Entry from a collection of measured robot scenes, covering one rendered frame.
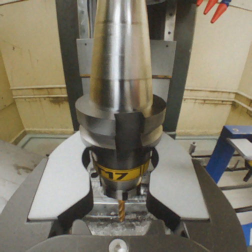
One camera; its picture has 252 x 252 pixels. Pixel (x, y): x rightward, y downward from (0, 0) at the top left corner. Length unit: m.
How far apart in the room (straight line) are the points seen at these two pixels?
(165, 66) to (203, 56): 0.57
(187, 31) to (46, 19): 0.94
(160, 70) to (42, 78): 0.94
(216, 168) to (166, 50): 0.57
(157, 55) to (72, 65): 0.45
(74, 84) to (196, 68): 0.93
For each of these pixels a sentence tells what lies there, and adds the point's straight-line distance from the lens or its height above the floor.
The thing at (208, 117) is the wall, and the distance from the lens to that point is 1.52.
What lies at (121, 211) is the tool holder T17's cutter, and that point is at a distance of 0.20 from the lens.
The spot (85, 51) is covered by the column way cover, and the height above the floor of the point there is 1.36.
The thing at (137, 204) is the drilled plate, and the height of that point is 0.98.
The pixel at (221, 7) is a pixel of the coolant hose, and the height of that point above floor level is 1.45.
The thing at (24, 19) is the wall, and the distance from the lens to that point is 1.38.
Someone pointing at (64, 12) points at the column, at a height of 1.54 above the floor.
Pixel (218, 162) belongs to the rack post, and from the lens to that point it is 0.41.
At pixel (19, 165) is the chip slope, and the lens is 1.14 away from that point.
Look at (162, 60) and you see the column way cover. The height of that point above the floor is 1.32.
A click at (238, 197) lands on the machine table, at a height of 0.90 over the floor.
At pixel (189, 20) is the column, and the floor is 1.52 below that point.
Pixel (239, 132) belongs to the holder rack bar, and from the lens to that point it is 0.38.
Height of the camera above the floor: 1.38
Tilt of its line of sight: 30 degrees down
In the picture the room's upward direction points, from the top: 1 degrees clockwise
